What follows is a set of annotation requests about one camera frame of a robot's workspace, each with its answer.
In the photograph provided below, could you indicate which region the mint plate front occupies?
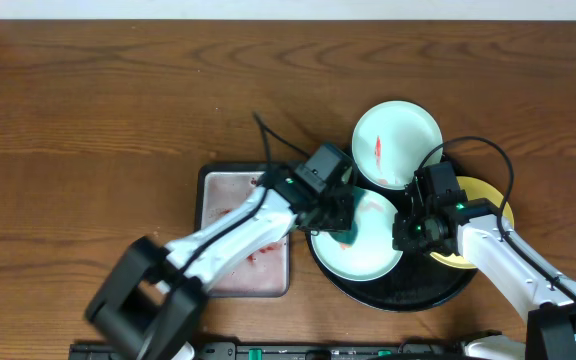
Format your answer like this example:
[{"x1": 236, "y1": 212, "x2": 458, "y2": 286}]
[{"x1": 311, "y1": 187, "x2": 403, "y2": 282}]

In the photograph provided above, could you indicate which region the green yellow sponge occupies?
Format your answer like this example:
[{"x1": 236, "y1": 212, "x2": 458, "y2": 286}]
[{"x1": 332, "y1": 206, "x2": 358, "y2": 246}]

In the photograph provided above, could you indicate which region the camera cable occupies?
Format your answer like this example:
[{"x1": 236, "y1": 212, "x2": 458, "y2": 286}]
[
  {"x1": 415, "y1": 135, "x2": 576, "y2": 341},
  {"x1": 167, "y1": 112, "x2": 314, "y2": 296}
]

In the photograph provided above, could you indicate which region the left camera cable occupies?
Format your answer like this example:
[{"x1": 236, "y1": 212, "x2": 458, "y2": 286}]
[{"x1": 167, "y1": 112, "x2": 314, "y2": 296}]

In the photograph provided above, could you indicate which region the mint plate rear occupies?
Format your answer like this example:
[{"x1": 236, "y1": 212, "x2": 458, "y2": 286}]
[{"x1": 351, "y1": 101, "x2": 443, "y2": 190}]

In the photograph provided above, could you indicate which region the right camera cable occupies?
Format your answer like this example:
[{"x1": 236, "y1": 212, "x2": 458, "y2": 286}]
[{"x1": 415, "y1": 135, "x2": 576, "y2": 341}]

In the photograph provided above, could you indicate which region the mint plate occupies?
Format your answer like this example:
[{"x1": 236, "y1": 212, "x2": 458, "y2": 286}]
[
  {"x1": 351, "y1": 101, "x2": 443, "y2": 190},
  {"x1": 311, "y1": 187, "x2": 403, "y2": 282}
]

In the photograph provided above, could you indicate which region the yellow plate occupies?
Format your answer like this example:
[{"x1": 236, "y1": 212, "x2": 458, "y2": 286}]
[{"x1": 430, "y1": 176, "x2": 503, "y2": 270}]

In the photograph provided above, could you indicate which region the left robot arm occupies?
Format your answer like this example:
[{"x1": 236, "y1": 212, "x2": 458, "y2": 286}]
[{"x1": 84, "y1": 172, "x2": 353, "y2": 359}]

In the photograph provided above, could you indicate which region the round black serving tray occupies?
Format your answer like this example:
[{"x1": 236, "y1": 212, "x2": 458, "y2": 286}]
[{"x1": 305, "y1": 144, "x2": 479, "y2": 313}]

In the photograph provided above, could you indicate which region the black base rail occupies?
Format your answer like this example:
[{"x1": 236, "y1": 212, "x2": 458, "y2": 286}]
[{"x1": 67, "y1": 341, "x2": 469, "y2": 360}]

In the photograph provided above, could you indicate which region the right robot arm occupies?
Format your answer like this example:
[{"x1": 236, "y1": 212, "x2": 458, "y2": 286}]
[{"x1": 393, "y1": 187, "x2": 576, "y2": 359}]

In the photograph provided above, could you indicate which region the rectangular soapy water tray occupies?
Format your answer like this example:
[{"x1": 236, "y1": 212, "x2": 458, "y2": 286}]
[{"x1": 195, "y1": 163, "x2": 290, "y2": 298}]

